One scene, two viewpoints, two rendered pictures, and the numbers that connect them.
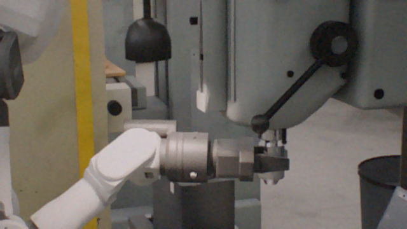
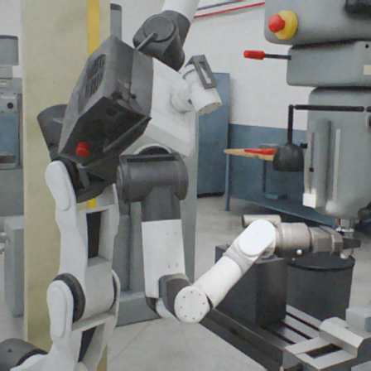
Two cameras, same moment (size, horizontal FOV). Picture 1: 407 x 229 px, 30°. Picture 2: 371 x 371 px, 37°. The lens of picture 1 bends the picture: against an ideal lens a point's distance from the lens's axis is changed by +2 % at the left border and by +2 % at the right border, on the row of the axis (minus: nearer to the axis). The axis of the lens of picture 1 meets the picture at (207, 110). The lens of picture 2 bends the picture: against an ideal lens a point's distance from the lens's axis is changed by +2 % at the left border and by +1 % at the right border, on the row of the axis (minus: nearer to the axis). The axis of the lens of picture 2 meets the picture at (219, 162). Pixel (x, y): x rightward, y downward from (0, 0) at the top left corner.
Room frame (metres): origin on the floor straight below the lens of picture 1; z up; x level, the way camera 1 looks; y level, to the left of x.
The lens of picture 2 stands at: (0.00, 0.55, 1.59)
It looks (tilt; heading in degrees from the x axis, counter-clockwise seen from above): 7 degrees down; 346
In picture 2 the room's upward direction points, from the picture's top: 2 degrees clockwise
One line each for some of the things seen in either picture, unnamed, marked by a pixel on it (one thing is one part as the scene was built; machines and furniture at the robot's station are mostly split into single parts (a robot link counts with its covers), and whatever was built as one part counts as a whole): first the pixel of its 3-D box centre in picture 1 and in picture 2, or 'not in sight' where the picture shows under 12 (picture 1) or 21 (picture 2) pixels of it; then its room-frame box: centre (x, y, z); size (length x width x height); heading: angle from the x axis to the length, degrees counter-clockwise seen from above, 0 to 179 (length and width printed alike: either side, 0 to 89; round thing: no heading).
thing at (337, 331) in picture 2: not in sight; (345, 335); (1.17, -0.08, 1.03); 0.12 x 0.06 x 0.04; 20
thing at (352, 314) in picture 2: not in sight; (362, 323); (1.19, -0.13, 1.05); 0.06 x 0.05 x 0.06; 20
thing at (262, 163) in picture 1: (271, 164); (349, 243); (1.22, -0.11, 1.24); 0.06 x 0.02 x 0.03; 87
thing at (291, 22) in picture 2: not in sight; (285, 25); (1.17, 0.11, 1.76); 0.06 x 0.02 x 0.06; 20
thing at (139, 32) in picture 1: (147, 37); (288, 156); (1.15, 0.09, 1.47); 0.07 x 0.07 x 0.06
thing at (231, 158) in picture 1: (219, 159); (310, 241); (1.26, -0.02, 1.24); 0.13 x 0.12 x 0.10; 177
